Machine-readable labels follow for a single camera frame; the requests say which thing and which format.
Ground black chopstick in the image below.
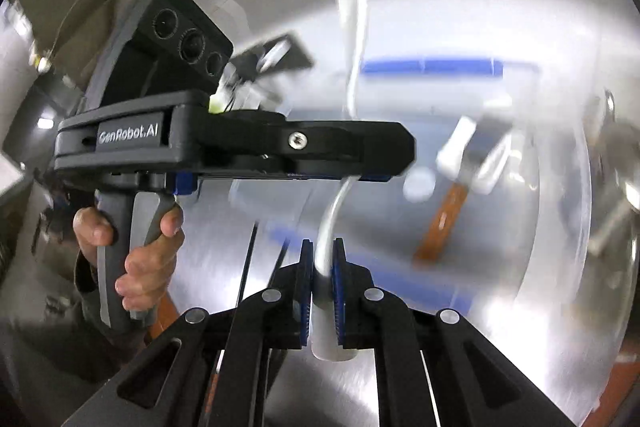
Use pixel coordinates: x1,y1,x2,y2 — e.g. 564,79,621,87
238,226,258,304

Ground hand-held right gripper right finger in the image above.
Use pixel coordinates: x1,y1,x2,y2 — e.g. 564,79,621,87
332,237,576,427

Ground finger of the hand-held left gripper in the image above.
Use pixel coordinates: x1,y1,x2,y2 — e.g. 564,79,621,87
200,109,417,182

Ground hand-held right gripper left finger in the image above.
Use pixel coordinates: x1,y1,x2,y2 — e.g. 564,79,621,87
65,238,315,427

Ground clear plastic box blue handles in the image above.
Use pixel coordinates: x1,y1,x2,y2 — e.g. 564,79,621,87
220,52,596,303

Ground long white ceramic spoon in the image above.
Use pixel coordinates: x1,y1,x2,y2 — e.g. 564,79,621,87
309,0,369,363

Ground small round white dish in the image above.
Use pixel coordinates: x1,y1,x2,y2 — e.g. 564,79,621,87
404,168,437,201

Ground person's left hand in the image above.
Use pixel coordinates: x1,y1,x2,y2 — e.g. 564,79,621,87
73,205,186,312

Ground stainless steel pot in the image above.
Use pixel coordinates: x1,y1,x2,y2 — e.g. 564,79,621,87
585,89,640,258

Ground wooden handle metal scraper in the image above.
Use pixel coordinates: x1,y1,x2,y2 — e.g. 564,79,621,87
412,97,517,265

